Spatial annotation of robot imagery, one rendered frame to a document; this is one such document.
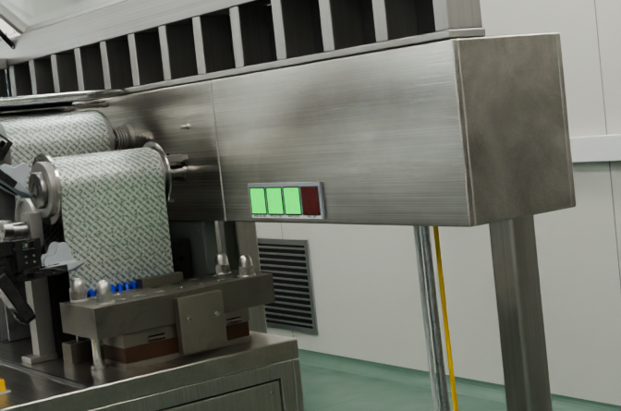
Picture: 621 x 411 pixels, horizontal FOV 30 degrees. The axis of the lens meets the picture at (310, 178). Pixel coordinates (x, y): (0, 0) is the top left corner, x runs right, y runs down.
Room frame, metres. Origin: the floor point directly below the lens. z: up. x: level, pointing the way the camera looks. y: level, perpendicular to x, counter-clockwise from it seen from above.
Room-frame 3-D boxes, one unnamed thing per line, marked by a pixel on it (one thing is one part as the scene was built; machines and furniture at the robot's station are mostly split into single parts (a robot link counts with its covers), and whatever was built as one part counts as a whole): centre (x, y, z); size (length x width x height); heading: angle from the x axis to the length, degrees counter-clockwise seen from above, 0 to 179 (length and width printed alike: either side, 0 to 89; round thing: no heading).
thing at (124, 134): (2.74, 0.45, 1.34); 0.07 x 0.07 x 0.07; 35
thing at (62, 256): (2.30, 0.50, 1.12); 0.09 x 0.03 x 0.06; 124
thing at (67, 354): (2.39, 0.41, 0.92); 0.28 x 0.04 x 0.04; 125
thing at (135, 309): (2.31, 0.31, 1.00); 0.40 x 0.16 x 0.06; 125
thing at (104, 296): (2.19, 0.41, 1.05); 0.04 x 0.04 x 0.04
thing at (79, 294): (2.26, 0.48, 1.05); 0.04 x 0.04 x 0.04
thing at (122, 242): (2.39, 0.41, 1.11); 0.23 x 0.01 x 0.18; 125
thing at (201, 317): (2.25, 0.24, 0.97); 0.10 x 0.03 x 0.11; 125
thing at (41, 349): (2.37, 0.60, 1.05); 0.06 x 0.05 x 0.31; 125
